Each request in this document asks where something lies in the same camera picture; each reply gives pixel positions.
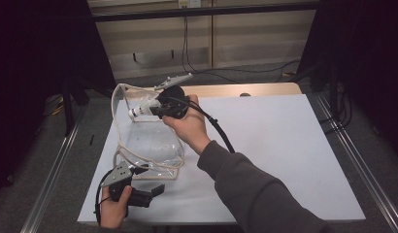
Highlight hand-held gripper cable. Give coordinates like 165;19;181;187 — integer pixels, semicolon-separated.
161;96;236;154
94;168;116;226

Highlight black metal stand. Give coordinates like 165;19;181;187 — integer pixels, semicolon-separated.
62;77;89;135
312;57;342;120

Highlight clear plastic bag beige trim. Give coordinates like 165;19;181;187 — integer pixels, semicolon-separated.
111;83;186;182

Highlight black power cable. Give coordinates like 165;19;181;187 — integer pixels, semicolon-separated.
182;8;301;84

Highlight metal floor rail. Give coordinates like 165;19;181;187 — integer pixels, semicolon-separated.
20;106;86;233
315;93;398;233

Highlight white wall socket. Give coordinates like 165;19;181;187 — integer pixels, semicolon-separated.
178;0;202;9

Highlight pale blue table mat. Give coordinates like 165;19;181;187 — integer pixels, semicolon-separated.
77;93;366;225

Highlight left hand-held gripper cable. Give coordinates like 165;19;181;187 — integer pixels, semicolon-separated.
94;168;116;226

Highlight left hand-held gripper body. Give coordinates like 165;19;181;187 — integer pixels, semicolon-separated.
101;160;154;208

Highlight person's right hand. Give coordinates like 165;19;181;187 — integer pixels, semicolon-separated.
161;93;213;156

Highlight black curtain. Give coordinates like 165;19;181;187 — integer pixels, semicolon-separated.
297;0;398;163
0;0;117;198

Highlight person's left hand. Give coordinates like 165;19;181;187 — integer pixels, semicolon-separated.
99;184;134;229

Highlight beige cabinet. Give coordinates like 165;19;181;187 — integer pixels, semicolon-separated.
88;0;317;81

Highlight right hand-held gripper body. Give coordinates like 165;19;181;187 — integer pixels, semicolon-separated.
153;72;195;120

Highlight right hand-held gripper cable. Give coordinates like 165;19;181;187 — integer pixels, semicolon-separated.
161;96;236;154

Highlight black floor cables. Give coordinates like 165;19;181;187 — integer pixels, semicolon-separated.
319;90;353;134

